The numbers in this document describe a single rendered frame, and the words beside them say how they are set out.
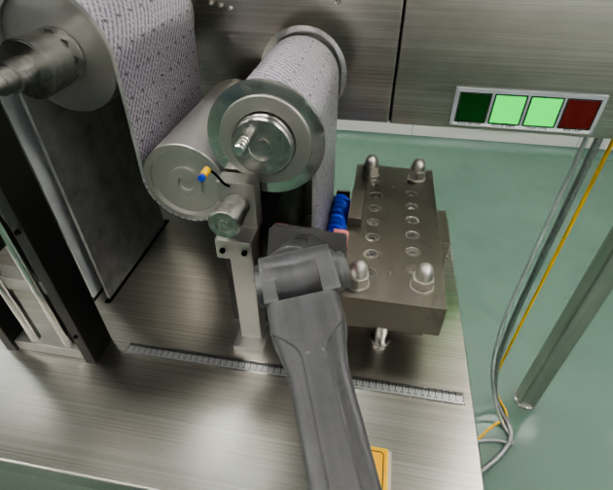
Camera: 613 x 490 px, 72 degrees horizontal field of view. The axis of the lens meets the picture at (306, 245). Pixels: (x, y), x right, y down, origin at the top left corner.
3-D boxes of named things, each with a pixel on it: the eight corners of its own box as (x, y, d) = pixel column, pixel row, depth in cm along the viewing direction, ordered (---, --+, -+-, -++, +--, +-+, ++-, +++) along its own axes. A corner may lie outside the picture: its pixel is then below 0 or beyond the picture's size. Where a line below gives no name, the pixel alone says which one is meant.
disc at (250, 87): (215, 187, 57) (198, 75, 48) (217, 185, 58) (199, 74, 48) (323, 197, 55) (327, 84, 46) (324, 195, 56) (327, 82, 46)
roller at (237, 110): (225, 179, 56) (212, 91, 49) (270, 105, 76) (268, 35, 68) (310, 187, 54) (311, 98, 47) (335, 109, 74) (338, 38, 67)
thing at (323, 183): (310, 278, 66) (312, 175, 54) (331, 196, 84) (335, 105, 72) (314, 278, 66) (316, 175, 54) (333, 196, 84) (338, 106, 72)
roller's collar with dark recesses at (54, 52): (13, 97, 48) (-15, 37, 44) (46, 80, 53) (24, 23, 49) (63, 101, 48) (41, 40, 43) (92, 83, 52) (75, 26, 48)
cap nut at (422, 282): (409, 294, 62) (414, 271, 59) (409, 276, 65) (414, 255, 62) (434, 297, 62) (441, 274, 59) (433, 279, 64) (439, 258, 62)
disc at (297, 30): (263, 113, 77) (257, 23, 67) (264, 112, 77) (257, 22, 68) (343, 119, 75) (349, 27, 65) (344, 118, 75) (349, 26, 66)
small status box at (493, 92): (449, 124, 79) (456, 87, 75) (448, 122, 80) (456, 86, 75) (592, 134, 76) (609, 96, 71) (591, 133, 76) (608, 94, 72)
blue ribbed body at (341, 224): (316, 278, 68) (317, 262, 65) (333, 203, 84) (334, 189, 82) (339, 280, 67) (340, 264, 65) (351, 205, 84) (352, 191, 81)
